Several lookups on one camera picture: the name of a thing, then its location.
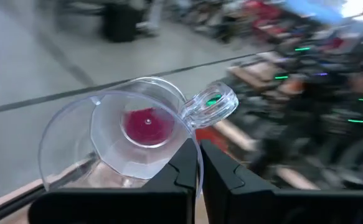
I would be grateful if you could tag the black aluminium table frame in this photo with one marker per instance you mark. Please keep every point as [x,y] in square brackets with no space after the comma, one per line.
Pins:
[7,207]

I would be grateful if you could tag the wooden background table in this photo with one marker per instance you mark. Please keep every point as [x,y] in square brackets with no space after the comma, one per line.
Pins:
[256,73]

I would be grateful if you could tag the black background box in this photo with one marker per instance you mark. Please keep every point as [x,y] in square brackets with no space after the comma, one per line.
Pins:
[119,21]

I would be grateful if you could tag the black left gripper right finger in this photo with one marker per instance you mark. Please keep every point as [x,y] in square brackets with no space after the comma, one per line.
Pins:
[246,205]

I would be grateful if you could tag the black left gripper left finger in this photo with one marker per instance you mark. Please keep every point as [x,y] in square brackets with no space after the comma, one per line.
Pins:
[168,205]

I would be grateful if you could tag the pink plastic cup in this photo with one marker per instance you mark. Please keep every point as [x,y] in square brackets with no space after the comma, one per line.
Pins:
[148,130]

